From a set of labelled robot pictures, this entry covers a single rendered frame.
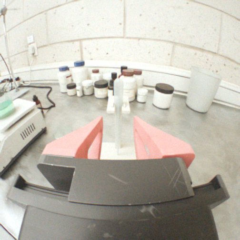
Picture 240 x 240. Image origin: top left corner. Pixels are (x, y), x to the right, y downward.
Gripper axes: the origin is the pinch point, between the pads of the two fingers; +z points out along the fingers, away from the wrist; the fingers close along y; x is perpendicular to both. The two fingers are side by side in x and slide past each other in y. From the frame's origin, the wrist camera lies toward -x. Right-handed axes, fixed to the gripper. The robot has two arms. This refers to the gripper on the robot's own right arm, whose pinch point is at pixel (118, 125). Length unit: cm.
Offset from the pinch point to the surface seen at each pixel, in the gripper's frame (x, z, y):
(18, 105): 4.4, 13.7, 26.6
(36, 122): 9.0, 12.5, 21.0
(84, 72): 4.1, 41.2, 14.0
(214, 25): -23, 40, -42
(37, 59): -3, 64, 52
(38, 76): 8, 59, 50
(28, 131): 9.4, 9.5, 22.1
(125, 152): 12.7, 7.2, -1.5
